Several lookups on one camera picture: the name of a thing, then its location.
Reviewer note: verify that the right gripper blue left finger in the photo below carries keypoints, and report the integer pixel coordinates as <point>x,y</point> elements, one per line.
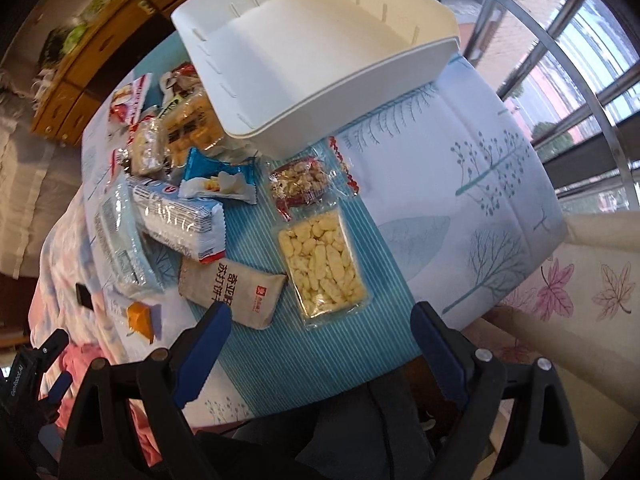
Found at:
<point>196,351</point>

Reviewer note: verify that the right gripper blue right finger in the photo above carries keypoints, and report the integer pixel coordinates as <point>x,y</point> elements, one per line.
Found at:
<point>443,350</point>

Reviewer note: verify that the orange silver snack bar wrapper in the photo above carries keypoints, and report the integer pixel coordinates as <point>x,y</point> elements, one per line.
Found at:
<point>139,320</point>

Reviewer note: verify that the beige soda cracker pack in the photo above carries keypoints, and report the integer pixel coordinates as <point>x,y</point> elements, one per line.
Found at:
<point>252,295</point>

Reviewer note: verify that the clear pale blue wafer pack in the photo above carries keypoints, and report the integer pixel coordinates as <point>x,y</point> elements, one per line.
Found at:
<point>131,272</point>

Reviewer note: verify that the blue white biscuit pack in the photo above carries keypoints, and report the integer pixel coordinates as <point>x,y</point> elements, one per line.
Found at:
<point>195,228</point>

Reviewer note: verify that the clear bag yellow puffs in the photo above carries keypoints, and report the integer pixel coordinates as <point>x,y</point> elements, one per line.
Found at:
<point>323,267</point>

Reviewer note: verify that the blue cream snack pouch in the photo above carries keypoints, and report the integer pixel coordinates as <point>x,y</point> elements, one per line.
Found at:
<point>205,177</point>

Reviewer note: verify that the Lipo cookies red white bag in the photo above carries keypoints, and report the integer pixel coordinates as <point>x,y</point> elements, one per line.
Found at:
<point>127,102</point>

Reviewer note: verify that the white plastic storage bin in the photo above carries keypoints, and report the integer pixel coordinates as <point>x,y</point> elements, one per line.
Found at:
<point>284,74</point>

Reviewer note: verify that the pink cloth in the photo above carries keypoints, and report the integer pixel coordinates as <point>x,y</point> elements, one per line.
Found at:
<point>96,409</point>

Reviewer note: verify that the pastel floral blanket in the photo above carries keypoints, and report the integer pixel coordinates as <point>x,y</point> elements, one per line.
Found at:
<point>66,259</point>

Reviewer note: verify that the black smartphone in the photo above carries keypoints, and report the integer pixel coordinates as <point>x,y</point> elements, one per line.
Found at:
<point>83,296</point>

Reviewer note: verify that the maple leaf cushion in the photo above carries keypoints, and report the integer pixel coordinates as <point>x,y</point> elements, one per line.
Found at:
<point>580,310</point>

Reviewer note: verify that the teal white leaf tablecloth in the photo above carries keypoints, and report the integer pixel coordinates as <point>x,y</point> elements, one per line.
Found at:
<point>454,208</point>

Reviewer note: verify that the red zip clear bag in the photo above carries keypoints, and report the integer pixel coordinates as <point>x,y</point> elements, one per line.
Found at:
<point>350,180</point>

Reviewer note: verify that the clear bag pale cookies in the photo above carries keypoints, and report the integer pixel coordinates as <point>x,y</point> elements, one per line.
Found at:
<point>148,148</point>

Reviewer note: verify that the clear bag golden biscuits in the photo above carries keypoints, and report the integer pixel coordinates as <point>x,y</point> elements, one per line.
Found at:
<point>190,122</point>

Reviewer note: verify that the white lace cover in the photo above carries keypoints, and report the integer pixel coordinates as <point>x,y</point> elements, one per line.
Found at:
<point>39,178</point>

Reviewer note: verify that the brown white candy wrapper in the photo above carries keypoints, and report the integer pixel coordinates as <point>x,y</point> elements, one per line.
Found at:
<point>180,79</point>

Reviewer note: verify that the wooden desk with drawers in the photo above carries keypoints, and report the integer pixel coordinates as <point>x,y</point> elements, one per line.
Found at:
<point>122,34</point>

